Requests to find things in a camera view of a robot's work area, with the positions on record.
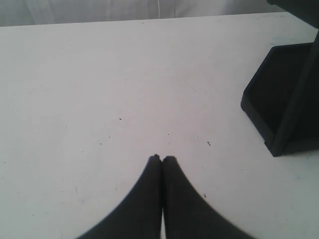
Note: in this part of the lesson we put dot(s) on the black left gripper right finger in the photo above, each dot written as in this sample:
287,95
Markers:
186,214

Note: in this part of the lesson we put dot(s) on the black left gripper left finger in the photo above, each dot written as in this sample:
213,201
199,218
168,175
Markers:
139,214

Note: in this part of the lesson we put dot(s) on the black metal shelf rack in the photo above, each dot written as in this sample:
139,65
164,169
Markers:
282,98

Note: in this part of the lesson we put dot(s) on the white backdrop curtain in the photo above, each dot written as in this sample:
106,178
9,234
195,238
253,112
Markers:
33,12

